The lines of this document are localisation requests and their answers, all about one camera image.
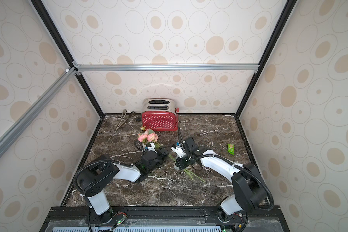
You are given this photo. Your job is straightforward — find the red polka dot toaster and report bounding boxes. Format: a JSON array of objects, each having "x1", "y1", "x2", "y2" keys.
[{"x1": 141, "y1": 98, "x2": 179, "y2": 131}]

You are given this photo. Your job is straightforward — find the green snack packet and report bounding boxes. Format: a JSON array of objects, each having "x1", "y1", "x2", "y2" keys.
[{"x1": 227, "y1": 144, "x2": 235, "y2": 155}]

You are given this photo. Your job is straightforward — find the horizontal aluminium rail back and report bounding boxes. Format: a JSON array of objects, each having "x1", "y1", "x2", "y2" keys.
[{"x1": 75, "y1": 63, "x2": 259, "y2": 72}]

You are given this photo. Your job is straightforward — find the black vertical frame post right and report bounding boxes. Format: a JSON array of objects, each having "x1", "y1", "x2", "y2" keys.
[{"x1": 235, "y1": 0, "x2": 297, "y2": 119}]

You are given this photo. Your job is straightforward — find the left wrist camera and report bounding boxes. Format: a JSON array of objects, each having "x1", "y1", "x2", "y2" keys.
[{"x1": 146, "y1": 143, "x2": 156, "y2": 153}]

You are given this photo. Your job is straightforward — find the black vertical frame post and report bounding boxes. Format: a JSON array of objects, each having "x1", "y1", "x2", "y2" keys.
[
  {"x1": 235, "y1": 0, "x2": 297, "y2": 119},
  {"x1": 31, "y1": 0, "x2": 104, "y2": 118}
]

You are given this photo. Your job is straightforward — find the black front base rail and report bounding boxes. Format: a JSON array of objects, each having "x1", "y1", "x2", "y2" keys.
[{"x1": 40, "y1": 206, "x2": 289, "y2": 232}]

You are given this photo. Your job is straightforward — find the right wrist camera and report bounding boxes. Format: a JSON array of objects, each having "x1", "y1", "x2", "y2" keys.
[{"x1": 172, "y1": 142, "x2": 187, "y2": 158}]

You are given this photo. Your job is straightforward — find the aluminium rail left wall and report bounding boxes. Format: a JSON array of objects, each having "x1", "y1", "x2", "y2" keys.
[{"x1": 0, "y1": 67, "x2": 76, "y2": 158}]

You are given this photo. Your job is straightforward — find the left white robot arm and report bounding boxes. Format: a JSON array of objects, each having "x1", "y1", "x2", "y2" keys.
[{"x1": 73, "y1": 148, "x2": 169, "y2": 216}]

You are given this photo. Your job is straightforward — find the black vertical frame post left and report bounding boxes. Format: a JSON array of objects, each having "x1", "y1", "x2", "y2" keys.
[{"x1": 31, "y1": 0, "x2": 104, "y2": 118}]

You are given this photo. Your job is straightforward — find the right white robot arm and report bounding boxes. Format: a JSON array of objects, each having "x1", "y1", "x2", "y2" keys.
[{"x1": 172, "y1": 137, "x2": 275, "y2": 216}]

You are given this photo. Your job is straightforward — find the pink artificial flower bouquet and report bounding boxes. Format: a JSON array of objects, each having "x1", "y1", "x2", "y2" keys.
[{"x1": 137, "y1": 126, "x2": 206, "y2": 183}]

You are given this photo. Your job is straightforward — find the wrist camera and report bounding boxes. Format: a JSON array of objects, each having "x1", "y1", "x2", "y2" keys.
[
  {"x1": 146, "y1": 143, "x2": 156, "y2": 153},
  {"x1": 172, "y1": 142, "x2": 187, "y2": 158}
]

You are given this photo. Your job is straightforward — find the metal kitchen tongs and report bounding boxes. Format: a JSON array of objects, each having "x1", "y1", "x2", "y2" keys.
[{"x1": 115, "y1": 109, "x2": 136, "y2": 130}]

